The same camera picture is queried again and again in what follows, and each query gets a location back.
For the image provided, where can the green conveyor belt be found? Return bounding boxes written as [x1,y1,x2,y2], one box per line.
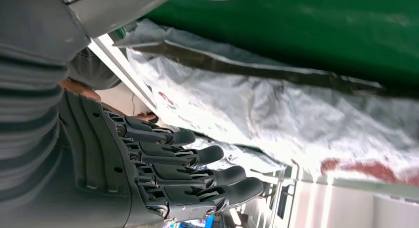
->
[144,0,419,99]

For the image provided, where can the person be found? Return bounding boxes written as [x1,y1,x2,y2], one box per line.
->
[59,47,161,123]

